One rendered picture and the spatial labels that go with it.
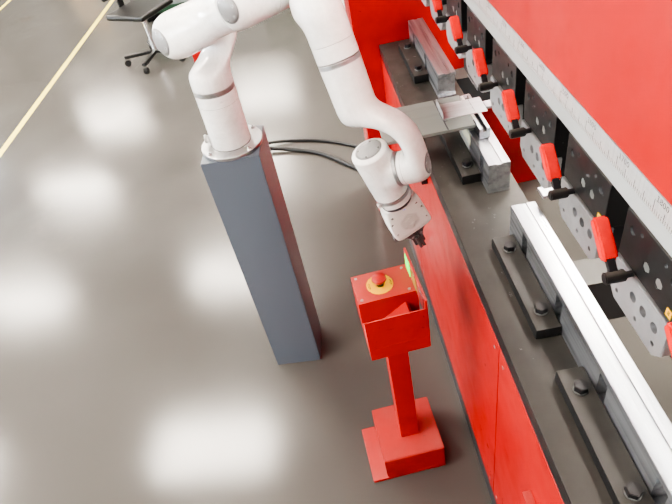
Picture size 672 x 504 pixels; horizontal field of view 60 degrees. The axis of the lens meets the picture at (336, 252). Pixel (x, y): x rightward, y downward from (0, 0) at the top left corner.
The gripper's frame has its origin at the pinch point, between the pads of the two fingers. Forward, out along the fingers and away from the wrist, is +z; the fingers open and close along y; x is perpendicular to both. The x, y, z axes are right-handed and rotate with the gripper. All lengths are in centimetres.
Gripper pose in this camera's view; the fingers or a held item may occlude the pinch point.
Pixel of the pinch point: (418, 238)
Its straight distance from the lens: 147.6
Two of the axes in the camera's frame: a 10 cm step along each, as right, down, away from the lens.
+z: 4.4, 5.9, 6.7
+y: 8.2, -5.6, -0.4
